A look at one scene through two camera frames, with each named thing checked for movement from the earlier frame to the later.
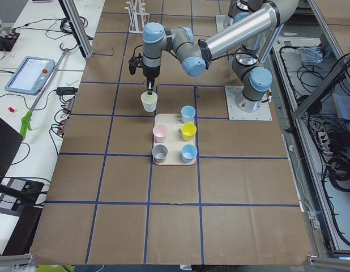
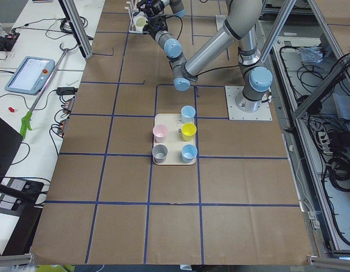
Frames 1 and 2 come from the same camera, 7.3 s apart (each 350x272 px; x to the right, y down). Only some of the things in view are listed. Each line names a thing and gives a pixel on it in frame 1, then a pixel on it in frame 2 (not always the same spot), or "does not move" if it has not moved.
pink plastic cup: [160, 131] does not move
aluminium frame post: [72, 14] does not move
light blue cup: [189, 152] does not move
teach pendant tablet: [30, 76] does not move
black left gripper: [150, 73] to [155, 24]
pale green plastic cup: [149, 101] to [140, 22]
